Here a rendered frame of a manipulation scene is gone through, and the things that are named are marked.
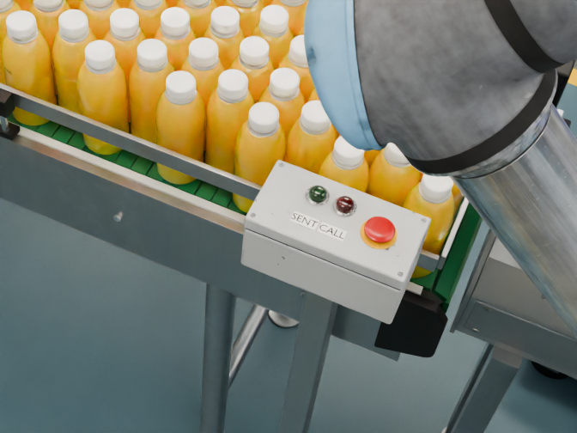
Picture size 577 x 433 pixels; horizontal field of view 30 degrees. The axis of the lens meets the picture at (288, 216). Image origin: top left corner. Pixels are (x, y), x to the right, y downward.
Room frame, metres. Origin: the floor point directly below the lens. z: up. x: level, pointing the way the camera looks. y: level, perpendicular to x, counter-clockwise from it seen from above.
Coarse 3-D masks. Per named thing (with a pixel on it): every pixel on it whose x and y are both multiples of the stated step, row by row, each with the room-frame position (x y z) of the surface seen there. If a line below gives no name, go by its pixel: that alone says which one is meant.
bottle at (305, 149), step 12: (300, 120) 0.92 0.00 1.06; (288, 132) 0.93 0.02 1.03; (300, 132) 0.91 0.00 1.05; (312, 132) 0.91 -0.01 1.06; (324, 132) 0.91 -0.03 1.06; (288, 144) 0.91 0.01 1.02; (300, 144) 0.90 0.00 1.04; (312, 144) 0.90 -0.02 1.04; (324, 144) 0.90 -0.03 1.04; (288, 156) 0.91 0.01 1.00; (300, 156) 0.90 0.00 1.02; (312, 156) 0.90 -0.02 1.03; (324, 156) 0.90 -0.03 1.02; (312, 168) 0.89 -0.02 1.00
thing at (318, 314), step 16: (304, 304) 0.74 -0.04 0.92; (320, 304) 0.73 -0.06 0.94; (336, 304) 0.75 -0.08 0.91; (304, 320) 0.73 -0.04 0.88; (320, 320) 0.73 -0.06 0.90; (304, 336) 0.73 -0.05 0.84; (320, 336) 0.73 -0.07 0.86; (304, 352) 0.73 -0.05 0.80; (320, 352) 0.73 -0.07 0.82; (304, 368) 0.73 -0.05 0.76; (320, 368) 0.74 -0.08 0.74; (288, 384) 0.74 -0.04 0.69; (304, 384) 0.73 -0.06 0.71; (288, 400) 0.73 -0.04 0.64; (304, 400) 0.73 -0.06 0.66; (288, 416) 0.73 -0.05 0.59; (304, 416) 0.73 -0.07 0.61; (288, 432) 0.73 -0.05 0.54; (304, 432) 0.73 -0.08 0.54
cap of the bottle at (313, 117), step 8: (312, 104) 0.94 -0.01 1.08; (320, 104) 0.94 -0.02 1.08; (304, 112) 0.92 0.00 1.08; (312, 112) 0.92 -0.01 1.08; (320, 112) 0.93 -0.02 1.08; (304, 120) 0.91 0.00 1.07; (312, 120) 0.91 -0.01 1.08; (320, 120) 0.91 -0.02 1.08; (328, 120) 0.92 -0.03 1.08; (312, 128) 0.91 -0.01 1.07; (320, 128) 0.91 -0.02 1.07
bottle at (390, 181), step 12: (384, 156) 0.89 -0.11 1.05; (372, 168) 0.89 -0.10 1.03; (384, 168) 0.88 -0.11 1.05; (396, 168) 0.87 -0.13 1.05; (408, 168) 0.88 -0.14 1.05; (372, 180) 0.88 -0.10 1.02; (384, 180) 0.87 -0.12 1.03; (396, 180) 0.87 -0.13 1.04; (408, 180) 0.87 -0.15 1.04; (372, 192) 0.87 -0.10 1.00; (384, 192) 0.86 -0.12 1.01; (396, 192) 0.86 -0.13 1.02; (396, 204) 0.86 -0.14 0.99
